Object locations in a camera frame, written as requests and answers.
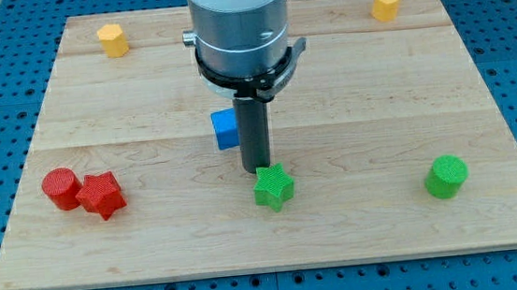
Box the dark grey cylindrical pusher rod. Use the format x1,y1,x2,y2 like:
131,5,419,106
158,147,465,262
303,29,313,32
232,99,271,174

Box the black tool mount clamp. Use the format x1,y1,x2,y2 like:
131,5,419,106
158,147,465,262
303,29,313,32
194,36,307,103

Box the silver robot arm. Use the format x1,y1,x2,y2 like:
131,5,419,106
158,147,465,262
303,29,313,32
182,0,307,173

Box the yellow heart block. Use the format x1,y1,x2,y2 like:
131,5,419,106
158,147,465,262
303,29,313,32
370,0,401,22

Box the yellow hexagon block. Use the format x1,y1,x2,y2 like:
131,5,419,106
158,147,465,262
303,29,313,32
96,23,129,58

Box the blue cube block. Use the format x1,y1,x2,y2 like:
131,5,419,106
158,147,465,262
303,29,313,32
211,108,239,151

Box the green star block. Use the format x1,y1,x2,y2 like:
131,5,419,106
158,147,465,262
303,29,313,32
253,163,294,212

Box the light wooden board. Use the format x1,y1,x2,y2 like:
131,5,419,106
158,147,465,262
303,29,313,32
0,0,517,290

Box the red star block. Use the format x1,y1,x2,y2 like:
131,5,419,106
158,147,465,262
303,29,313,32
76,171,127,222

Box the green cylinder block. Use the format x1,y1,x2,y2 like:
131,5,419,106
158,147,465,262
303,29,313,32
424,154,469,199

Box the red cylinder block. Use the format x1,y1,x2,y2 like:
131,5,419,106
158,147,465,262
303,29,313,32
41,167,82,210

